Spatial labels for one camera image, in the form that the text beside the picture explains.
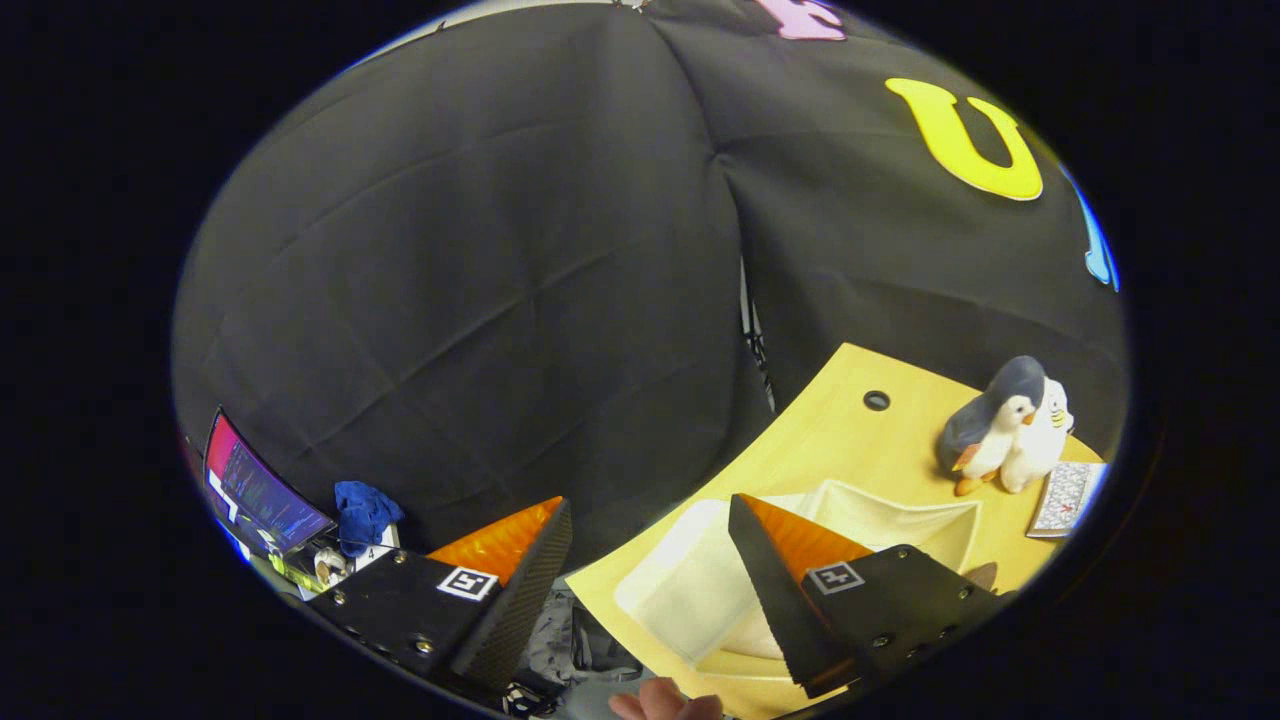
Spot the white side desk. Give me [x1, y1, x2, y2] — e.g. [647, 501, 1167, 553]
[245, 520, 403, 601]

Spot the white duck plush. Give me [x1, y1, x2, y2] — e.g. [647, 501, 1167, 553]
[1000, 378, 1076, 496]

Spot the grey blue penguin plush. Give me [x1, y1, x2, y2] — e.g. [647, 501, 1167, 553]
[937, 355, 1048, 498]

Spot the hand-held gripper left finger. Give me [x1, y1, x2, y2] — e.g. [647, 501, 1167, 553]
[308, 495, 575, 701]

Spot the beige fabric storage box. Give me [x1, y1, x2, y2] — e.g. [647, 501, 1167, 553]
[615, 480, 983, 681]

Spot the grey patterned clothing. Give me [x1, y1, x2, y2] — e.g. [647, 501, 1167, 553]
[525, 585, 646, 701]

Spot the blue cloth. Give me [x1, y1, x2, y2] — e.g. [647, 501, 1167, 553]
[333, 481, 404, 558]

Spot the yellow green tool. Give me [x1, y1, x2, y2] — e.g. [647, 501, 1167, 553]
[268, 553, 326, 593]

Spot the white stand pole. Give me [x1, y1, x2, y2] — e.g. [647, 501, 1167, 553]
[738, 258, 779, 413]

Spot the computer monitor screen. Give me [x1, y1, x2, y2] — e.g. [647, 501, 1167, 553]
[203, 407, 337, 557]

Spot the grey patterned cover book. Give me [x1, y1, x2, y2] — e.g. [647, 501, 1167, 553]
[1028, 460, 1109, 541]

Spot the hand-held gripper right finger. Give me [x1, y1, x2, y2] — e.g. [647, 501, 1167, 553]
[727, 492, 1011, 701]

